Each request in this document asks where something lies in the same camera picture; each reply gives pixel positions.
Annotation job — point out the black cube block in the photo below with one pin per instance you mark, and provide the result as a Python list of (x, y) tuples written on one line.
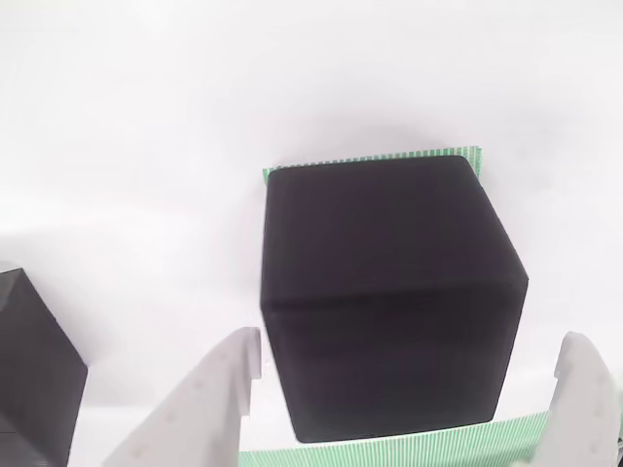
[(34, 379), (389, 292)]

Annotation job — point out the green striped square marker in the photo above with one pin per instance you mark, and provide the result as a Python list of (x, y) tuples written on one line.
[(389, 455)]

